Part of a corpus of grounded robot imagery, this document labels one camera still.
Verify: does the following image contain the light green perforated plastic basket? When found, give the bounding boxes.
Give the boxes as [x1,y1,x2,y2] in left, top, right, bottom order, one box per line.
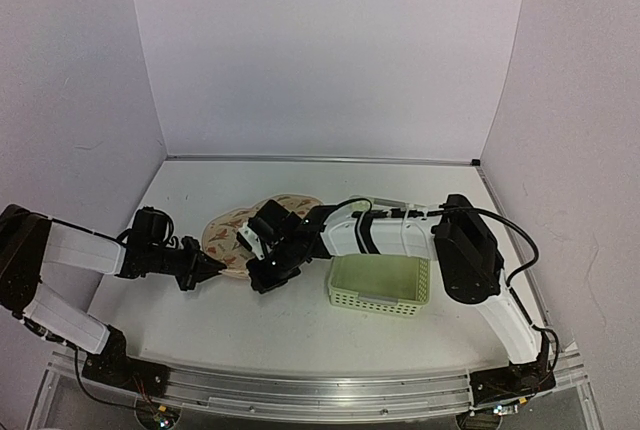
[327,193,432,320]

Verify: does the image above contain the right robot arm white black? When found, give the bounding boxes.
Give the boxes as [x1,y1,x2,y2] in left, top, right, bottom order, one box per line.
[236,194,559,402]

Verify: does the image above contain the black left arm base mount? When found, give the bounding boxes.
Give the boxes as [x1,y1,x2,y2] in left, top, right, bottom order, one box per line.
[81,325,170,397]

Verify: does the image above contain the aluminium front rail frame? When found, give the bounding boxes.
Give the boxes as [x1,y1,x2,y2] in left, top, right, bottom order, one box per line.
[52,351,586,423]

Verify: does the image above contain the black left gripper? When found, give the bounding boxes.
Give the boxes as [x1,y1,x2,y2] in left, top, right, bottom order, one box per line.
[146,235,225,291]

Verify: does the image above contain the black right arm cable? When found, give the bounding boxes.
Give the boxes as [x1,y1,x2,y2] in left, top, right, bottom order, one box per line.
[324,198,541,291]

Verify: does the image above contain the beige patterned mesh laundry bag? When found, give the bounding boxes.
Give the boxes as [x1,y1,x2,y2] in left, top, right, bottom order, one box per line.
[201,194,323,281]

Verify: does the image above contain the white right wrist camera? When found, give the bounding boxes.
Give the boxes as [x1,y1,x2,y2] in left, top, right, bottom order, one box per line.
[236,222,266,260]

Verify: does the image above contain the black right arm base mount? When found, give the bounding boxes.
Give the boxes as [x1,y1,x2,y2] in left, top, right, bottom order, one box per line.
[470,362,556,408]

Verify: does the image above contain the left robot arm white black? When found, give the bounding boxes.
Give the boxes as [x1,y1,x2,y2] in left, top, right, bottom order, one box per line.
[1,204,227,397]

